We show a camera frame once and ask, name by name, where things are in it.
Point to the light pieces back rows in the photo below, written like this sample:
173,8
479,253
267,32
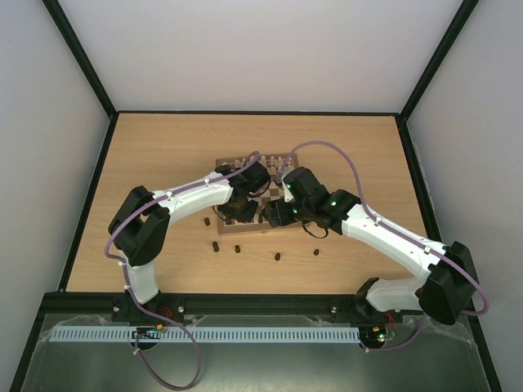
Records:
272,162

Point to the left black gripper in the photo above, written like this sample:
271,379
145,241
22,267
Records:
247,216

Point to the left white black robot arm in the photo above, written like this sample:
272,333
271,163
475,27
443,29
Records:
139,228

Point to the white slotted cable duct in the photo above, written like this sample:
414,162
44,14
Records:
344,335

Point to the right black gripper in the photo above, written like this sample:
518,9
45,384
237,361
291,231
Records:
301,193

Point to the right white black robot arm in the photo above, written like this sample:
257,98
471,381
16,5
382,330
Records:
442,283

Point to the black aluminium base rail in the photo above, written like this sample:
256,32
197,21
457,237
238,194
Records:
354,309

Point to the wooden chess board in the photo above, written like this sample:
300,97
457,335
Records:
259,224

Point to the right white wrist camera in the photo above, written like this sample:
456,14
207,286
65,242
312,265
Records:
284,188

